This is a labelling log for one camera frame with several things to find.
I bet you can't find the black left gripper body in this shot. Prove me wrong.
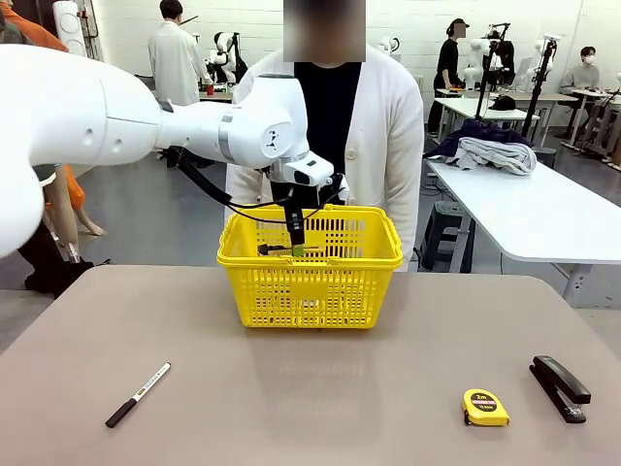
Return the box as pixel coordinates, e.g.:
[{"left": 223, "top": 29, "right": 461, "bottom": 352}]
[{"left": 270, "top": 180, "right": 320, "bottom": 225}]

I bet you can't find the yellow utility knife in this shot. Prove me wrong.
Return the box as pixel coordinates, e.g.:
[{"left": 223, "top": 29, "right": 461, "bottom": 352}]
[{"left": 256, "top": 244, "right": 327, "bottom": 259}]

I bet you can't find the black stapler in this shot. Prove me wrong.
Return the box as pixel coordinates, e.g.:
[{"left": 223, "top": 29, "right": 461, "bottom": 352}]
[{"left": 528, "top": 354, "right": 593, "bottom": 424}]

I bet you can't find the yellow plastic shopping basket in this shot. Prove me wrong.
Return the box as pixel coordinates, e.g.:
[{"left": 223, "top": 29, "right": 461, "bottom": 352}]
[{"left": 216, "top": 202, "right": 405, "bottom": 330}]

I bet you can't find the person in white cardigan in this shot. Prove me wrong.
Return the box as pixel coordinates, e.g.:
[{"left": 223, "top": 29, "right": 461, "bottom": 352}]
[{"left": 225, "top": 0, "right": 426, "bottom": 266}]

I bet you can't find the person in white shirt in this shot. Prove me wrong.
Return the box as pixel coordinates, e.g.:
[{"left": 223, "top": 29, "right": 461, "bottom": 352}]
[{"left": 147, "top": 0, "right": 214, "bottom": 107}]

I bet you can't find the person in black clothes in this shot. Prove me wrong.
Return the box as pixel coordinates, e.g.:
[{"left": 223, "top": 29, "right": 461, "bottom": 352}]
[{"left": 427, "top": 17, "right": 471, "bottom": 136}]

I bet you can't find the seated person with face mask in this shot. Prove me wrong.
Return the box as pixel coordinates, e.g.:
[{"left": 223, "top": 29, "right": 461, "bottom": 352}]
[{"left": 560, "top": 46, "right": 603, "bottom": 96}]

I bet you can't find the grey plastic stool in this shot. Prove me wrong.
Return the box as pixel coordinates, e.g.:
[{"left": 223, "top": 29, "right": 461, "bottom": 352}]
[{"left": 420, "top": 201, "right": 474, "bottom": 273}]

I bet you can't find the small white table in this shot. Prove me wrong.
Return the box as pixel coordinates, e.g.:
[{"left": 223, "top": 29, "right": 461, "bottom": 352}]
[{"left": 434, "top": 96, "right": 539, "bottom": 145}]

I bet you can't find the pile of clothes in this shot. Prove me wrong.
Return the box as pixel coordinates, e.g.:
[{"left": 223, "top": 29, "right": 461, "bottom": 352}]
[{"left": 425, "top": 118, "right": 533, "bottom": 164}]

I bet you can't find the grey folded garment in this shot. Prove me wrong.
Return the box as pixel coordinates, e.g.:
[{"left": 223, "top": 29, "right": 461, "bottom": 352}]
[{"left": 458, "top": 137, "right": 539, "bottom": 176}]

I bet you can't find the mannequin in orange garment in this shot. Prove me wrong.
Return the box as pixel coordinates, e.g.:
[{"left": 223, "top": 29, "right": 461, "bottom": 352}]
[{"left": 9, "top": 7, "right": 106, "bottom": 266}]

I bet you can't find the white marker black cap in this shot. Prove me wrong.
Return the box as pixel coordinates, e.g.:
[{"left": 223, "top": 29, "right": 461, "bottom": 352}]
[{"left": 105, "top": 361, "right": 172, "bottom": 429}]

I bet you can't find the large white table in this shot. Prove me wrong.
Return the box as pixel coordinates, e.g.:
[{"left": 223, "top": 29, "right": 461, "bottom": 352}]
[{"left": 425, "top": 157, "right": 621, "bottom": 310}]

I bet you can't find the yellow tape measure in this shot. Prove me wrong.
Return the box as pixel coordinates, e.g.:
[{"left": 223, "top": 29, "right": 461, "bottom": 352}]
[{"left": 460, "top": 387, "right": 511, "bottom": 427}]

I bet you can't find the white tall column appliance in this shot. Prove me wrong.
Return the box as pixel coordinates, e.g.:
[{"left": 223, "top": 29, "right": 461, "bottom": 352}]
[{"left": 51, "top": 0, "right": 91, "bottom": 55}]

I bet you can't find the mannequin in dark green vest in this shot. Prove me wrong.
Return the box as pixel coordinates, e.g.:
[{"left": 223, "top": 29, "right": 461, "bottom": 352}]
[{"left": 0, "top": 18, "right": 25, "bottom": 48}]

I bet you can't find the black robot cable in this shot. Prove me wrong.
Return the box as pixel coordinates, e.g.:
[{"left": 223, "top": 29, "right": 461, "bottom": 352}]
[{"left": 164, "top": 145, "right": 341, "bottom": 227}]

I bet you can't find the black camera stand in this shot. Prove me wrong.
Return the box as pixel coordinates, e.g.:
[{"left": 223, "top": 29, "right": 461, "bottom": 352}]
[
  {"left": 474, "top": 22, "right": 511, "bottom": 120},
  {"left": 522, "top": 36, "right": 559, "bottom": 137}
]

